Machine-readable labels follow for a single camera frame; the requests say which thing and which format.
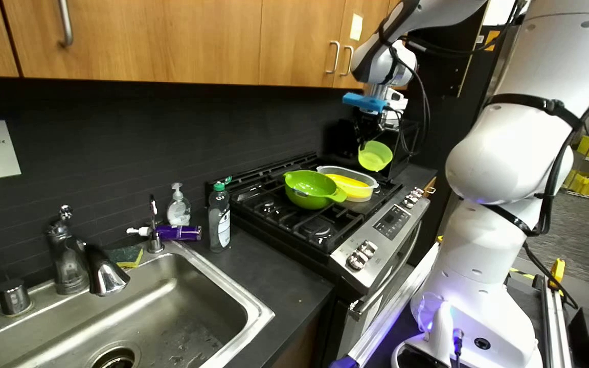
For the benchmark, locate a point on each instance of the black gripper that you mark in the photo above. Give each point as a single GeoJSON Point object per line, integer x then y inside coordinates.
{"type": "Point", "coordinates": [371, 122]}

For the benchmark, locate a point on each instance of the small yellow-green bowl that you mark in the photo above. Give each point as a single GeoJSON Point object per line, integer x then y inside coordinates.
{"type": "Point", "coordinates": [374, 159]}

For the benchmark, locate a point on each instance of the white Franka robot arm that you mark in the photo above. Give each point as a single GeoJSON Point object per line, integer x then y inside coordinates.
{"type": "Point", "coordinates": [512, 155]}

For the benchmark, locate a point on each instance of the black countertop rack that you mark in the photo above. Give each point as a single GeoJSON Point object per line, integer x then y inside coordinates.
{"type": "Point", "coordinates": [403, 160]}

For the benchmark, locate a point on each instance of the silver stove knob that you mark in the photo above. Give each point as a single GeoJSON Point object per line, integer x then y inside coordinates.
{"type": "Point", "coordinates": [366, 250]}
{"type": "Point", "coordinates": [418, 193]}
{"type": "Point", "coordinates": [410, 200]}
{"type": "Point", "coordinates": [355, 263]}

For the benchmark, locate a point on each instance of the stainless gas stove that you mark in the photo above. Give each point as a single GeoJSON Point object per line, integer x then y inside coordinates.
{"type": "Point", "coordinates": [393, 222]}

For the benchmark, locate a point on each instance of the black tall appliance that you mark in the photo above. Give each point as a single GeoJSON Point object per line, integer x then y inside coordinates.
{"type": "Point", "coordinates": [459, 83]}

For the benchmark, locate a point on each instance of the white cabinet door sticker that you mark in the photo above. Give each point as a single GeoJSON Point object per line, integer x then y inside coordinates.
{"type": "Point", "coordinates": [355, 28]}

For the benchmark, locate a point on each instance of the dish soap bottle green cap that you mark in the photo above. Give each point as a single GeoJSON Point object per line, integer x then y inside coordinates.
{"type": "Point", "coordinates": [217, 220]}

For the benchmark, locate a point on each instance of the clear hand soap pump bottle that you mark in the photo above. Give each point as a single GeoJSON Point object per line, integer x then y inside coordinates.
{"type": "Point", "coordinates": [176, 206]}

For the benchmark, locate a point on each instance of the purple dish brush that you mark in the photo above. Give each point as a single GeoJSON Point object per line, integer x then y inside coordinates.
{"type": "Point", "coordinates": [179, 233]}

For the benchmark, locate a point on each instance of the wooden base cabinet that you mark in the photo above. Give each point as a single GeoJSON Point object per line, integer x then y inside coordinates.
{"type": "Point", "coordinates": [301, 349]}

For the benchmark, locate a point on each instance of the upright dish wand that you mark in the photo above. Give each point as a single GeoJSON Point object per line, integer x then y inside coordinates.
{"type": "Point", "coordinates": [151, 218]}

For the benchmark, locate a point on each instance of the stainless steel sink basin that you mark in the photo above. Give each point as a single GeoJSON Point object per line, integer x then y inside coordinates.
{"type": "Point", "coordinates": [172, 319]}

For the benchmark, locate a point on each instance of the green yellow sponge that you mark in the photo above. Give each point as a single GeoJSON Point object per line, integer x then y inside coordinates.
{"type": "Point", "coordinates": [129, 258]}

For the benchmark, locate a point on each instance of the chrome sink faucet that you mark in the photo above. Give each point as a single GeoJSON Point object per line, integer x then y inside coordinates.
{"type": "Point", "coordinates": [66, 257]}

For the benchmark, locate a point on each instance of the chrome round counter cap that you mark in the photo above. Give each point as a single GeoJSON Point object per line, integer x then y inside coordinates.
{"type": "Point", "coordinates": [13, 298]}

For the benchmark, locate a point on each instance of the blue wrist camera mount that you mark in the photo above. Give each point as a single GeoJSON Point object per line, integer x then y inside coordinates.
{"type": "Point", "coordinates": [364, 103]}

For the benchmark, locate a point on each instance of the yellow rail clamp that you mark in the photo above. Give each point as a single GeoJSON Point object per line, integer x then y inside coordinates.
{"type": "Point", "coordinates": [557, 270]}

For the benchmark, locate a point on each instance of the aluminium frame rail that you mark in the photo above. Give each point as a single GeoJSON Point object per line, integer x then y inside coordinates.
{"type": "Point", "coordinates": [557, 328]}

